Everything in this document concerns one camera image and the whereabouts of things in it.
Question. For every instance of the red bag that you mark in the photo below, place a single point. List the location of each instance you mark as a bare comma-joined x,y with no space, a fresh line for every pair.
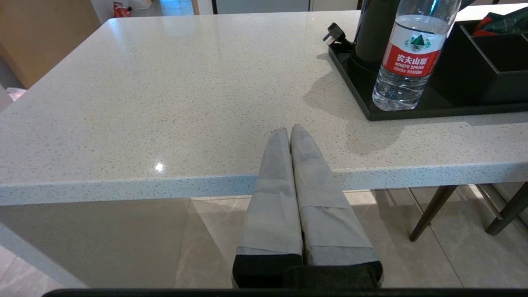
121,10

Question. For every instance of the black serving tray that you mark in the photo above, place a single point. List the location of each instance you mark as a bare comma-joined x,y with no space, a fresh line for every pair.
359,82

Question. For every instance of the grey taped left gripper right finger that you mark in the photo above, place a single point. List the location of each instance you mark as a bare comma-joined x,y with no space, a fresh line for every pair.
326,222

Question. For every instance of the black compartment organizer box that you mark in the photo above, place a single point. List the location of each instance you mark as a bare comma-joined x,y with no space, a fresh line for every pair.
466,70

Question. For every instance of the black electric kettle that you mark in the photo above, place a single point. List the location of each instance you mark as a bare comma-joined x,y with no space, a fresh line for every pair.
373,33

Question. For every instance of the grey refrigerator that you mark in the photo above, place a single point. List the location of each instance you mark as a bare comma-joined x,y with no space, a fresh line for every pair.
260,5

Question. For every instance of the red and black object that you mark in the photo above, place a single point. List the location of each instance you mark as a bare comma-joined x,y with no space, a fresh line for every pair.
482,25

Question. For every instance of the white plastic bag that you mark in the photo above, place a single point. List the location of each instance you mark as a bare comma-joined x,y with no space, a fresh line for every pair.
141,4

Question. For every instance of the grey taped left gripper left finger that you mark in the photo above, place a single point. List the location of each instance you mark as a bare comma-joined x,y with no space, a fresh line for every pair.
272,214

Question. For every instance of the wooden door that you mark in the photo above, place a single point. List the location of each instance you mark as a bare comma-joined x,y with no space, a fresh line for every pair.
45,37

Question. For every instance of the black plug with cord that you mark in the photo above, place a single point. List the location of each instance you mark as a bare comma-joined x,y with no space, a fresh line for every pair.
336,34

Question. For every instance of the red label water bottle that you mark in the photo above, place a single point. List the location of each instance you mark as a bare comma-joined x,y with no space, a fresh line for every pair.
406,57

